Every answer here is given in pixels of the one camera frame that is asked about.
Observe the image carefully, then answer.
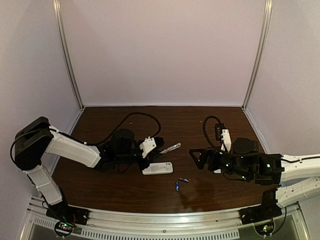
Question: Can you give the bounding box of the aluminium frame post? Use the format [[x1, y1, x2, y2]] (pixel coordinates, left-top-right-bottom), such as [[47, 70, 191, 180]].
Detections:
[[242, 0, 273, 111], [52, 0, 85, 110]]

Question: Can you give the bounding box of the white battery cover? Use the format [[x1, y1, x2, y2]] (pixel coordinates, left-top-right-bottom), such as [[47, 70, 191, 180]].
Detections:
[[213, 169, 222, 174]]

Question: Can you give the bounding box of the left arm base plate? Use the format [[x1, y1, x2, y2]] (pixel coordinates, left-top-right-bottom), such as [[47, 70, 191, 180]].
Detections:
[[46, 205, 90, 226]]

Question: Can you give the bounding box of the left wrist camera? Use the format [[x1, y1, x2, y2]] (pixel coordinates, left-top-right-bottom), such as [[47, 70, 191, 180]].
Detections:
[[139, 136, 157, 159]]

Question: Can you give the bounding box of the right black camera cable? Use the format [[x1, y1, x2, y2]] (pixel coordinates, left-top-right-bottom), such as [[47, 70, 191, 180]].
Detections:
[[202, 115, 226, 153]]

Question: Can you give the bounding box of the white remote control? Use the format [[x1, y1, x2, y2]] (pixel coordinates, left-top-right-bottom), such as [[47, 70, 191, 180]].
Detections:
[[142, 162, 174, 175]]

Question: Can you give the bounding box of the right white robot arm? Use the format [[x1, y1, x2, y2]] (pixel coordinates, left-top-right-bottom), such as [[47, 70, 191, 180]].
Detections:
[[189, 137, 320, 214]]

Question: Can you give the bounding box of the front aluminium rail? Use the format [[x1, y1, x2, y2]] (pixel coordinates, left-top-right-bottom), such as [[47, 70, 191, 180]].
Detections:
[[17, 196, 311, 240]]

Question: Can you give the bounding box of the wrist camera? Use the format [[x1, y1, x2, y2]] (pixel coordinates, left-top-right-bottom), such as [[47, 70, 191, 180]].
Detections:
[[139, 136, 157, 159], [214, 123, 232, 153]]

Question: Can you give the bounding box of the black camera cable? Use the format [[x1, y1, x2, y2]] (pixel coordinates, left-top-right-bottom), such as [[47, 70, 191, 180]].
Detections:
[[202, 115, 226, 153], [84, 112, 161, 147]]

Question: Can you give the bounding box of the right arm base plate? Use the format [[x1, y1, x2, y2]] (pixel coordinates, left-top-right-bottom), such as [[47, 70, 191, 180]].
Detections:
[[238, 205, 282, 225]]

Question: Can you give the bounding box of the purple AAA battery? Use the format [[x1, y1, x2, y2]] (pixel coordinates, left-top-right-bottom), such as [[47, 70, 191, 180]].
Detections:
[[178, 177, 190, 183]]

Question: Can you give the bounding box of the left black camera cable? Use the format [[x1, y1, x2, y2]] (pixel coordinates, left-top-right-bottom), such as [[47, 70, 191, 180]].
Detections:
[[84, 112, 161, 147]]

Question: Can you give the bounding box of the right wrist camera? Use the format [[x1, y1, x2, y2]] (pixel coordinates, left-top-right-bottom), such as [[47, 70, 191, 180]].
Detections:
[[214, 123, 232, 153]]

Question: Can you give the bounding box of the clear handle screwdriver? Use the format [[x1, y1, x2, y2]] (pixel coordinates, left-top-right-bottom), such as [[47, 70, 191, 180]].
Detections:
[[160, 142, 182, 155]]

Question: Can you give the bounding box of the right aluminium frame post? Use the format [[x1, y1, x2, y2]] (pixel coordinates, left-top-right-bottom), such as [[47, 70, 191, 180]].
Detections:
[[242, 0, 273, 111]]

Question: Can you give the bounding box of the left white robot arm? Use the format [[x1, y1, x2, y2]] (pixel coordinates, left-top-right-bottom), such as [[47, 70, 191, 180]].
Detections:
[[9, 116, 165, 206]]

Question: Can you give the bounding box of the blue AAA battery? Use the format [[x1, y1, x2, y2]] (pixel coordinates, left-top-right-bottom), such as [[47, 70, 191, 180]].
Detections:
[[175, 181, 180, 192]]

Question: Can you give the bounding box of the left aluminium frame post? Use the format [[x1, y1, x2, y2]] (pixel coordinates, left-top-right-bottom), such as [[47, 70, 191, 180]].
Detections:
[[52, 0, 85, 110]]

